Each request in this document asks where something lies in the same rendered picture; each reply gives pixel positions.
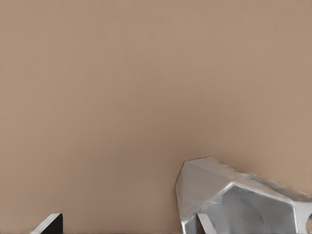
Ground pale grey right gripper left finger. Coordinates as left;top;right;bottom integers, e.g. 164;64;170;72
29;213;64;234

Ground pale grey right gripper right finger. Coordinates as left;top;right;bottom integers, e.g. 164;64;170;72
196;213;217;234

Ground silver faceted metal frame foot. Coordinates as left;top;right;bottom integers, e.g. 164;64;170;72
174;156;312;234

